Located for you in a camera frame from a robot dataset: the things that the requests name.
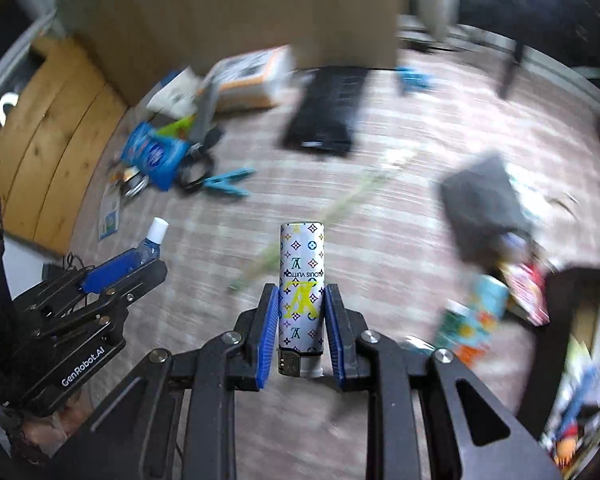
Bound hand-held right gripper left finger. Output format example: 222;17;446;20
55;284;279;480

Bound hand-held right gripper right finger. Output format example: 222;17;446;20
325;284;563;480

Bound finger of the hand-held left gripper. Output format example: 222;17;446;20
25;259;168;356
12;249;148;321

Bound small blue bottle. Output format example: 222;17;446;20
139;217;170;263

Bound white patterned lighter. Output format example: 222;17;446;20
278;221;327;378

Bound black storage bin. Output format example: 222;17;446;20
512;267;600;480

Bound person's left hand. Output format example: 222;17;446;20
22;395;93;461

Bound white card package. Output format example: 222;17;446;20
97;180;123;242

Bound checked beige rug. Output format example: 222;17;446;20
55;50;600;480

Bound blue wet wipes pack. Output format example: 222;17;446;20
120;121;191;192

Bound light blue clothespin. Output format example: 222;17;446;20
200;167;256;200

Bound pine wood board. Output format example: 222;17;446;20
0;35;131;256

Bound colourful printed can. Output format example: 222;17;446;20
432;274;511;366

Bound green packet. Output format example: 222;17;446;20
155;115;196;138

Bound white paper receipt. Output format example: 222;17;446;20
146;67;203;118

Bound red snack packet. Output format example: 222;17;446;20
500;255;551;328

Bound grey pouch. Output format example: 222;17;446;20
440;152;528;263

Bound orange tissue pack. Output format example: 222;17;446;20
200;46;296;113

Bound black flat pouch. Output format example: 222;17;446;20
282;66;368;158

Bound blue plastic item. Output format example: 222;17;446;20
560;365;600;426

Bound orange toy figure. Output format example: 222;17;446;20
550;422;583;467

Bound blue scissors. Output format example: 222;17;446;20
397;67;436;93

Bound light wood cabinet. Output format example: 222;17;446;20
70;0;411;106

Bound black light stand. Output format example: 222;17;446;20
497;35;528;101

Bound black coiled cord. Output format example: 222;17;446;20
175;127;226;192

